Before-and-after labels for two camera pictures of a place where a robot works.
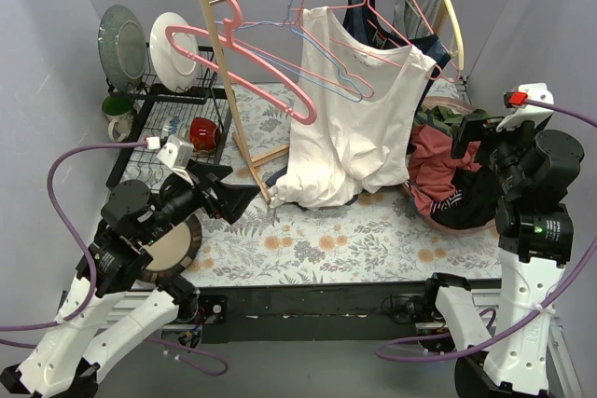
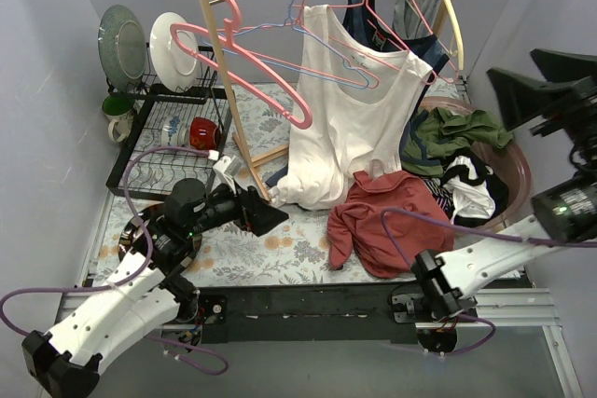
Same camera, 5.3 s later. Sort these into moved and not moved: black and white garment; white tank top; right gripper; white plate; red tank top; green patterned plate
Moved: right gripper; red tank top
Not moved: green patterned plate; white plate; white tank top; black and white garment
